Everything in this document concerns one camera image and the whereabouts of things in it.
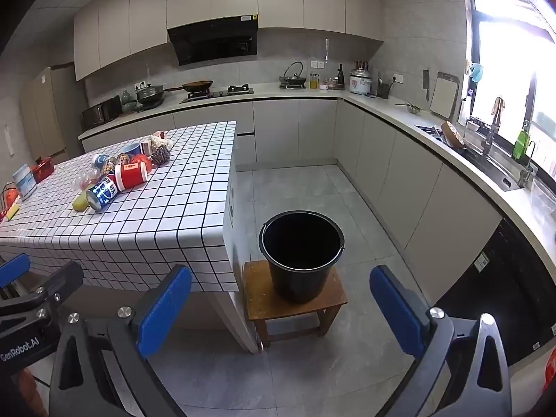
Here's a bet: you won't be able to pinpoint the steel kitchen faucet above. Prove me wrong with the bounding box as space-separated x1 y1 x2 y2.
465 108 500 157

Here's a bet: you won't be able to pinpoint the black microwave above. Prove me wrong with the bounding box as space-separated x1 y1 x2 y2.
82 96 123 130

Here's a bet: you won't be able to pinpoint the black range hood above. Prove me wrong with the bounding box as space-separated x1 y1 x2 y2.
167 15 260 67

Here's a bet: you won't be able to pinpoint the blue white box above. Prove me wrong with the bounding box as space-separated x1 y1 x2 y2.
12 163 39 201

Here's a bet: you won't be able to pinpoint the round wooden basket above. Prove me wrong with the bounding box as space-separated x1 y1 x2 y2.
440 120 465 148

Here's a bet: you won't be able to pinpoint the beige cutting board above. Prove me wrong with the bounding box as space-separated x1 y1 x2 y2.
429 72 460 120

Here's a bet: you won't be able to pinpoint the kitchen sink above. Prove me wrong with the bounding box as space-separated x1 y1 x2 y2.
417 124 524 192

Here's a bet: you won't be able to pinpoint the small steel faucet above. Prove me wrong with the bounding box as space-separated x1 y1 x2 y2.
517 141 537 187

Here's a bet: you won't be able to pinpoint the white rice cooker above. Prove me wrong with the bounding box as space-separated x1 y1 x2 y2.
349 68 373 95

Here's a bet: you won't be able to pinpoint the wooden stool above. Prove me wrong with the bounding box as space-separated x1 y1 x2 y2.
242 261 349 348

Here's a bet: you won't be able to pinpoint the tan cloth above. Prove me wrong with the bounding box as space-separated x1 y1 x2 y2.
491 97 506 128

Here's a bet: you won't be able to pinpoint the clear plastic container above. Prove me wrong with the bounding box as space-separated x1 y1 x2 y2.
528 178 556 227

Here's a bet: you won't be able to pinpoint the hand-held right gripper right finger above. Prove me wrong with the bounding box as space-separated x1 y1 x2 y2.
369 265 513 417

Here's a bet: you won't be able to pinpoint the black bucket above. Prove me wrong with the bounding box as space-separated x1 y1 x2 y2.
259 211 346 305

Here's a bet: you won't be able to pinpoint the dark wok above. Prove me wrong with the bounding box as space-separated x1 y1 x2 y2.
164 79 214 95

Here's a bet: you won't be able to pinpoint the black gas stove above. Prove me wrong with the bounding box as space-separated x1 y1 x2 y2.
179 84 255 104

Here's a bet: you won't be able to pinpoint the black dishwasher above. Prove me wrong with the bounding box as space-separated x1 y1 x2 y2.
434 217 556 368

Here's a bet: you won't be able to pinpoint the red white milk carton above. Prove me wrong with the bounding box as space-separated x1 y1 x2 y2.
114 161 153 193

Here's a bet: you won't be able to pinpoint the white tissue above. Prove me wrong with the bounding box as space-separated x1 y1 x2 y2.
145 134 174 150

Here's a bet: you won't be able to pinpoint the red plastic bag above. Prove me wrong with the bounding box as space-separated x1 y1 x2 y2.
543 350 556 400

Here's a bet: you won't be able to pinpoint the white checkered tablecloth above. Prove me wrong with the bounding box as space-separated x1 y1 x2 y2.
0 121 240 293

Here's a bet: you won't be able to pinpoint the white kitchen island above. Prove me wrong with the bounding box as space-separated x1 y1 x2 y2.
65 163 263 354

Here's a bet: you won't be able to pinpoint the red box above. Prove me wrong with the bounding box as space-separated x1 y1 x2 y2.
30 158 55 183

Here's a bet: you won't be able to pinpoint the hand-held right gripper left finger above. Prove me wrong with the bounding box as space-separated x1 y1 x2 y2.
49 264 193 417

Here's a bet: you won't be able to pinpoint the orange packet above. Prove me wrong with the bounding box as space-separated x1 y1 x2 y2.
0 186 19 215

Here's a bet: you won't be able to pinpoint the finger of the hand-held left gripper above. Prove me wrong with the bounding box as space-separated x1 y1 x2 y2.
0 263 83 324
0 253 32 289

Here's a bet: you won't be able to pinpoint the red snack packet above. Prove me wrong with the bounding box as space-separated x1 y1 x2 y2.
130 153 155 172

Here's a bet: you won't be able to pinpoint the green bottle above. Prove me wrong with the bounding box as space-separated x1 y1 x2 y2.
512 121 531 163

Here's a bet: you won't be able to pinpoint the beige refrigerator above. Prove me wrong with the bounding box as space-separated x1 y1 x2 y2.
19 65 88 166

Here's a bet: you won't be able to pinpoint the grey pot with lid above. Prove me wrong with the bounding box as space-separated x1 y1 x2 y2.
136 82 166 106

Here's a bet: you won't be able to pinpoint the beige base cabinets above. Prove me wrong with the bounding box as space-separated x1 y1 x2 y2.
78 96 505 305

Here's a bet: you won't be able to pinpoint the kitchen window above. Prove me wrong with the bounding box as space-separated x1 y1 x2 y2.
460 0 556 174

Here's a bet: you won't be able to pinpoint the blue drink can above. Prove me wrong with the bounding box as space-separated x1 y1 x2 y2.
86 174 120 213

